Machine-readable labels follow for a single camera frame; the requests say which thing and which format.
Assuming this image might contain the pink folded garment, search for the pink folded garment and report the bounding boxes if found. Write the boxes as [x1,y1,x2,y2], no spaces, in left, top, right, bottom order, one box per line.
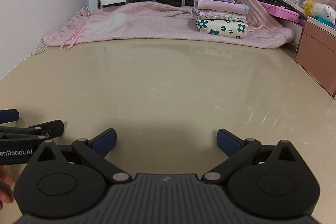
[197,1,248,14]

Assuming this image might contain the pink ribbon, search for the pink ribbon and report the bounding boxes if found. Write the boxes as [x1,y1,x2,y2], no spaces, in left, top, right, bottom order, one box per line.
[59,28,90,51]

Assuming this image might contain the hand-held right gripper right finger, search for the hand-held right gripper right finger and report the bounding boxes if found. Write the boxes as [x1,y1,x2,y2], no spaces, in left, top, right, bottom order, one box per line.
[202,128,309,185]

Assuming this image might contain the dark plastic wrapped packets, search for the dark plastic wrapped packets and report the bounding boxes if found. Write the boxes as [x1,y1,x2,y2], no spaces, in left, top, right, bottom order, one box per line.
[262,0,305,10]

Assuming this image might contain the cream teal floral garment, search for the cream teal floral garment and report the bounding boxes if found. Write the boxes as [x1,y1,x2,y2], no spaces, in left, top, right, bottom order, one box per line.
[196,18,248,39]

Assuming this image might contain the pink drawer cabinet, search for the pink drawer cabinet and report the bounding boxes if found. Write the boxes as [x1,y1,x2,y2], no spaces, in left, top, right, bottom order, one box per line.
[295,17,336,97]

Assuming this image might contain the white yellow plush toy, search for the white yellow plush toy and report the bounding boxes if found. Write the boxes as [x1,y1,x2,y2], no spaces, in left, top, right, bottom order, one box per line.
[303,0,336,26]

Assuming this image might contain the person's left hand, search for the person's left hand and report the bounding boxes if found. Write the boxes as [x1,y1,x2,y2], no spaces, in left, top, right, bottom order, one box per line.
[0,166,14,205]

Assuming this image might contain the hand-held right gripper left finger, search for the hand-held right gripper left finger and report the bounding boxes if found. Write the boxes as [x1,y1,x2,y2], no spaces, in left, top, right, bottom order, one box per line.
[26,128,133,184]

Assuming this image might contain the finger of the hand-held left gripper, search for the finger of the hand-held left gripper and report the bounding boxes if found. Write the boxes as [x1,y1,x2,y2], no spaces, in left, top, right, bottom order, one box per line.
[0,109,20,124]
[0,120,65,141]

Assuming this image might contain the pink fluffy blanket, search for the pink fluffy blanket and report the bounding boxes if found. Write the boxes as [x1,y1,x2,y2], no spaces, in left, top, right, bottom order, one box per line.
[42,0,296,50]

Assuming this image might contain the pink flat box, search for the pink flat box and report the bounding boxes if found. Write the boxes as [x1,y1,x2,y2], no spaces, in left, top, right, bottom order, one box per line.
[259,1,301,24]

